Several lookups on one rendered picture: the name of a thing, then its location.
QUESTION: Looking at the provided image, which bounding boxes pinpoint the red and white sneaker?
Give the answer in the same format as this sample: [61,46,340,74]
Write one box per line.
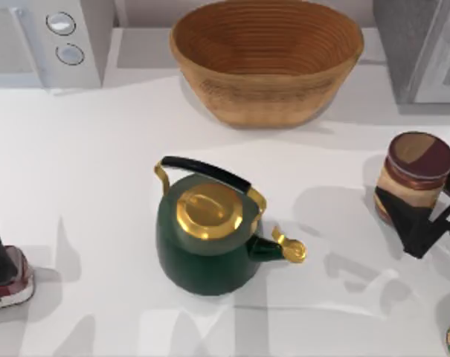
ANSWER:
[0,245,36,313]

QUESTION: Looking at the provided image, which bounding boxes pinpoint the round microwave knob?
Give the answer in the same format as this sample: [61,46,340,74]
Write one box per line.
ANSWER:
[55,42,86,67]
[45,11,77,37]

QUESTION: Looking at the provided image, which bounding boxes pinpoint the pale microwave oven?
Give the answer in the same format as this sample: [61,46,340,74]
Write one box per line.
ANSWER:
[0,0,117,90]

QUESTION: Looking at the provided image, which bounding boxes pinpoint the brown woven basket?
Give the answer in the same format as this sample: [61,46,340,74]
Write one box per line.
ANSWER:
[168,0,365,130]

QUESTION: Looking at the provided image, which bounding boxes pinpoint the green and gold kettle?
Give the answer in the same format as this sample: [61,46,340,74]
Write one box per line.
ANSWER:
[153,155,308,298]

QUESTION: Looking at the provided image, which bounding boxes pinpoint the brown and maroon can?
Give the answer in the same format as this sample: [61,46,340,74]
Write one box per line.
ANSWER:
[373,131,450,227]

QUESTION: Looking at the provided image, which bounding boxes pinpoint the grey cabinet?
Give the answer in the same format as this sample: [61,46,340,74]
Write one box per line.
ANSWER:
[372,0,450,108]

